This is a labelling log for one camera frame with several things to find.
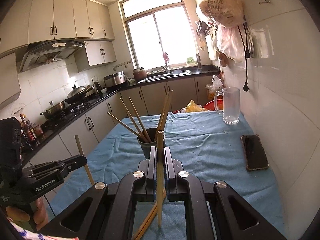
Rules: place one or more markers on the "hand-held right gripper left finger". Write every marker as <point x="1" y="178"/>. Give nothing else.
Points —
<point x="155" y="172"/>

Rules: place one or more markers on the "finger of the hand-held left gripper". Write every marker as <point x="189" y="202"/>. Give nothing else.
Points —
<point x="75" y="162"/>

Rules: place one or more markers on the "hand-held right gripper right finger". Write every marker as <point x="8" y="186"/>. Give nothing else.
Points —
<point x="167" y="172"/>

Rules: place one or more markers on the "long bamboo chopstick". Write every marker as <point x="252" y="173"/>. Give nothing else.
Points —
<point x="160" y="140"/>
<point x="163" y="110"/>
<point x="79" y="145"/>
<point x="168" y="105"/>
<point x="136" y="111"/>
<point x="125" y="125"/>
<point x="132" y="116"/>

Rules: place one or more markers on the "dark grey chopstick holder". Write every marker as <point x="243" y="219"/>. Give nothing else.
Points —
<point x="146" y="150"/>

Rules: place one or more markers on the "person's left hand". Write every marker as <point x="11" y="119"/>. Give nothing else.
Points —
<point x="41" y="212"/>

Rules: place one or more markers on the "group of sauce bottles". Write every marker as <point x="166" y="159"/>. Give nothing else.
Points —
<point x="30" y="132"/>

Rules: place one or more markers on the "cream lower kitchen cabinets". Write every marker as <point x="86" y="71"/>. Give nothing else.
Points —
<point x="75" y="132"/>

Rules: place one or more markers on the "cream kitchen cabinets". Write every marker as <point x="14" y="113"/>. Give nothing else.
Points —
<point x="75" y="132"/>
<point x="62" y="15"/>

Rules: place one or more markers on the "blue tablecloth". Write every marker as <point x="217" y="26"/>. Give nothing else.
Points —
<point x="200" y="142"/>

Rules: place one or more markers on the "black gas stove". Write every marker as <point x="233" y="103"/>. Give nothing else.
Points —
<point x="72" y="108"/>

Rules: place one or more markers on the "steel cooking pot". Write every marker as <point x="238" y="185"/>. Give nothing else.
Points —
<point x="53" y="110"/>

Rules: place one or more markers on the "black wok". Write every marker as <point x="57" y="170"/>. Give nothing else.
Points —
<point x="76" y="95"/>

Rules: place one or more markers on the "yellow plastic bag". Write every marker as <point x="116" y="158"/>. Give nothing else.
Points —
<point x="193" y="107"/>

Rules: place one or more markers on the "black kitchen counter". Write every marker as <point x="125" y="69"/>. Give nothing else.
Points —
<point x="107" y="94"/>

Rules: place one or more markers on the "steel electric kettle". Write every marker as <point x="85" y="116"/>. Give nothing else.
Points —
<point x="97" y="87"/>

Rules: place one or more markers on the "red plastic basin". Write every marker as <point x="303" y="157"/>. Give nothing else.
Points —
<point x="208" y="104"/>

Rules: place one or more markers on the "person's patterned clothing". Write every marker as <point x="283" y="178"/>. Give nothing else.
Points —
<point x="37" y="235"/>

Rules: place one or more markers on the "black smartphone in clear case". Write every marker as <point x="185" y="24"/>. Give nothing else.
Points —
<point x="255" y="152"/>

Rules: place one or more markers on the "silver rice cooker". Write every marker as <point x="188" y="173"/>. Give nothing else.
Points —
<point x="115" y="79"/>

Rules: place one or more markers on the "clear glass mug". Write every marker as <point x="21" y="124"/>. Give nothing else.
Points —
<point x="231" y="105"/>

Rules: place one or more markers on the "steel kitchen sink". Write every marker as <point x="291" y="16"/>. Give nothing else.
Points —
<point x="162" y="76"/>

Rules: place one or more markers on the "brown clay pot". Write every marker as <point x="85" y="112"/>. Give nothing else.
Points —
<point x="139" y="74"/>

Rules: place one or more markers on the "white plastic bag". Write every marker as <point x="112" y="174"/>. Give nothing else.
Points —
<point x="217" y="83"/>

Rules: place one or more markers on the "sink faucet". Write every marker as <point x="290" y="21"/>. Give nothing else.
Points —
<point x="166" y="69"/>

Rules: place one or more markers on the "silver range hood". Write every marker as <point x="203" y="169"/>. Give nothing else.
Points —
<point x="50" y="52"/>

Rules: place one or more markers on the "small green plant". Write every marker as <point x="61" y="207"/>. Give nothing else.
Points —
<point x="190" y="61"/>

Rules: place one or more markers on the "pink hanging cloth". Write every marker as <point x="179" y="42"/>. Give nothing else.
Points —
<point x="166" y="57"/>

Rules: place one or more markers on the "kitchen window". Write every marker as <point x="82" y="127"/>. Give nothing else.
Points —
<point x="155" y="35"/>

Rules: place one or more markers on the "pinkish hanging plastic bag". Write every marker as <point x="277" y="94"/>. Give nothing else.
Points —
<point x="230" y="45"/>

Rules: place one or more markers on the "cream upper kitchen cabinets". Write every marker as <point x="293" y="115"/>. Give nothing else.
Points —
<point x="62" y="15"/>

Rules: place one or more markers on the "hanging bag of flatbread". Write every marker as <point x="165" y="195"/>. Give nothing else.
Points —
<point x="220" y="7"/>

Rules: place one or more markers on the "white wall socket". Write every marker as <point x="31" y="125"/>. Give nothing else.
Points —
<point x="252" y="43"/>

